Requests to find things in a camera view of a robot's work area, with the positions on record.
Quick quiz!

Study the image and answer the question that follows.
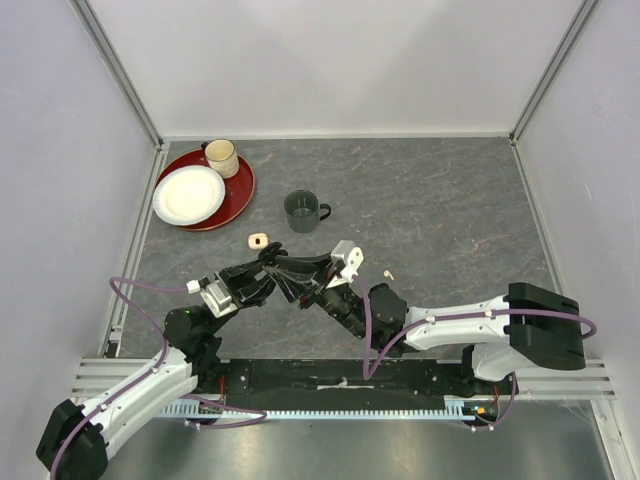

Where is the grey slotted cable duct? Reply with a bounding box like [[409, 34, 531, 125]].
[[156, 398, 500, 422]]

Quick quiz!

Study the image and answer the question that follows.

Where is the dark green mug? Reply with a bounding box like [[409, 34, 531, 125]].
[[284, 190, 332, 234]]

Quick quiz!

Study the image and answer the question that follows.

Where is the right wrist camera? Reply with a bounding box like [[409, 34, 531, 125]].
[[330, 240, 364, 283]]

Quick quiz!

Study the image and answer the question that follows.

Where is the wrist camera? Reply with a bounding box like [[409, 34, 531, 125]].
[[186, 277, 239, 318], [330, 240, 364, 283]]

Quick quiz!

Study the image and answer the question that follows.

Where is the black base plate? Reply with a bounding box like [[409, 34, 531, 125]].
[[195, 359, 515, 410]]

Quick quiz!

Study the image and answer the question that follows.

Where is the black glossy charging case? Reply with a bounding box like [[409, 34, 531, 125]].
[[258, 242, 288, 264]]

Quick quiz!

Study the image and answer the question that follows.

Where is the white earbud charging case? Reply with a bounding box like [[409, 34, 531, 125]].
[[247, 232, 270, 251]]

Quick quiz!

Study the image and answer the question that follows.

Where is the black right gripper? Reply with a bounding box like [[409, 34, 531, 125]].
[[265, 251, 370, 340]]

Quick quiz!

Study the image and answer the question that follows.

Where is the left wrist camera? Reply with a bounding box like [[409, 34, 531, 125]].
[[186, 277, 239, 318]]

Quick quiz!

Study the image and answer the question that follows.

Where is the white paper plate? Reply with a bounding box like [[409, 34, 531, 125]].
[[152, 165, 226, 226]]

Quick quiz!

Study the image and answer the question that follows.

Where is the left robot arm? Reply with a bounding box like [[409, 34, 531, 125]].
[[36, 242, 306, 479]]

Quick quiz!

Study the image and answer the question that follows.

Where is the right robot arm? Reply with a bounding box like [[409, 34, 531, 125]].
[[264, 247, 596, 394]]

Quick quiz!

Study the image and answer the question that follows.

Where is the cream ceramic cup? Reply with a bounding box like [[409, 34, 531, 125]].
[[202, 139, 239, 179]]

